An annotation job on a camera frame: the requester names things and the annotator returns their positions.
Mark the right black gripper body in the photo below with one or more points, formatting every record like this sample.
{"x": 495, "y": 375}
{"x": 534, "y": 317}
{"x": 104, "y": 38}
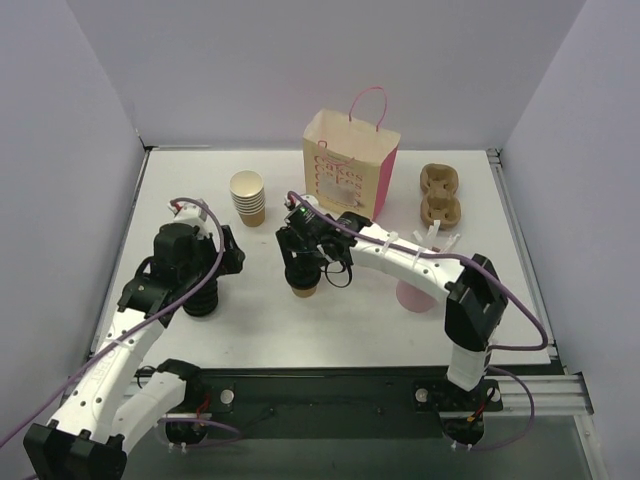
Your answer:
{"x": 302, "y": 257}

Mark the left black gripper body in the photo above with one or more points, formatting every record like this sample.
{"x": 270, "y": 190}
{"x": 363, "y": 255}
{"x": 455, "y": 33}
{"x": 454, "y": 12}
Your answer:
{"x": 232, "y": 248}

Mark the black coffee cup lid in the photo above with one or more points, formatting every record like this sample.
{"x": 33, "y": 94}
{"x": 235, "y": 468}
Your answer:
{"x": 302, "y": 279}

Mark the single brown paper cup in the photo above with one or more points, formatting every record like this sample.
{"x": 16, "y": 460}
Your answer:
{"x": 304, "y": 292}

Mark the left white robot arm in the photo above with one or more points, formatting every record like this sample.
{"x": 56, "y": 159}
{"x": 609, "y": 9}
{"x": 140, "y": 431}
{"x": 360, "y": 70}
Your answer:
{"x": 91, "y": 435}

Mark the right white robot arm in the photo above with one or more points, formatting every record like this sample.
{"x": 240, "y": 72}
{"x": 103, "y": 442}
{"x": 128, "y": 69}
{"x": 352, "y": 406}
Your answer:
{"x": 473, "y": 302}

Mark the stack of black lids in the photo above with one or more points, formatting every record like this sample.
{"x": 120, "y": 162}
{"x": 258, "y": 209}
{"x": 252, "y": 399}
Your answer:
{"x": 204, "y": 301}

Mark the stack of brown paper cups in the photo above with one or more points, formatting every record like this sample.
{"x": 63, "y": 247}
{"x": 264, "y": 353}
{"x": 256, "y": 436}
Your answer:
{"x": 248, "y": 196}

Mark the cakes paper gift bag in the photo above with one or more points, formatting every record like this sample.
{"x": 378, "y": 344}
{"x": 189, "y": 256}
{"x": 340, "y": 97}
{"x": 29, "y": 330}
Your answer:
{"x": 348, "y": 162}

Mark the pink cup holding straws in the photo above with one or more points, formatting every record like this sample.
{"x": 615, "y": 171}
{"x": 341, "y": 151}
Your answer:
{"x": 413, "y": 299}

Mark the brown pulp cup carrier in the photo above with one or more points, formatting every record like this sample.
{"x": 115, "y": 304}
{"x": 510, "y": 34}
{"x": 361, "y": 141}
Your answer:
{"x": 439, "y": 184}

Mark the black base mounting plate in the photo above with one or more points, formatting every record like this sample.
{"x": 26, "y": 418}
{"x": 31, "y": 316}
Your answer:
{"x": 226, "y": 405}

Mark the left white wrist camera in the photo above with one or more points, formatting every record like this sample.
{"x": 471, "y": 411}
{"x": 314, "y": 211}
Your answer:
{"x": 190, "y": 214}

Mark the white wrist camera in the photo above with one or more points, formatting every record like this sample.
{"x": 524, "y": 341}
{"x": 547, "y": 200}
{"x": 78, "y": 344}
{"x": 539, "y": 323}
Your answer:
{"x": 190, "y": 214}
{"x": 294, "y": 200}

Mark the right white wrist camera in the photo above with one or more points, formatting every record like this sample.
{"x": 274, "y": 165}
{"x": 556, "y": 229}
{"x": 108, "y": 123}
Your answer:
{"x": 294, "y": 200}

